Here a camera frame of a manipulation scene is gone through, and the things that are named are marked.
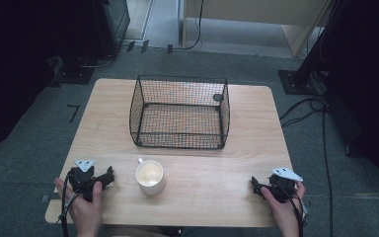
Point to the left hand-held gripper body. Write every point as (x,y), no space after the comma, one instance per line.
(80,179)

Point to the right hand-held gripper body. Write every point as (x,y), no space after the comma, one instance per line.
(281,186)

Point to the white cup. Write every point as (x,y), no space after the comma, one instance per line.
(150,174)

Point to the person's right hand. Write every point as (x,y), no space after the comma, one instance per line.
(286,214)

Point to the person's left hand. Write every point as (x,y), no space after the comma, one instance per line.
(87,214)

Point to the grey tape piece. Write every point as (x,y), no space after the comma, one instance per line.
(47,198)

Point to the black tape strip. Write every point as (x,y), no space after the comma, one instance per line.
(130,46)

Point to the black curtain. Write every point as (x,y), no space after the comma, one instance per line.
(368,82)
(13,65)

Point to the black equipment case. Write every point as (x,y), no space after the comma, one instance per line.
(112,23)

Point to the light wooden cabinet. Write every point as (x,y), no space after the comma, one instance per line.
(263,10)

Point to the black stand base plate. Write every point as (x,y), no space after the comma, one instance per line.
(75,75)

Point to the black stand with base plate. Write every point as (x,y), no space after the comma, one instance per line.
(297,82)

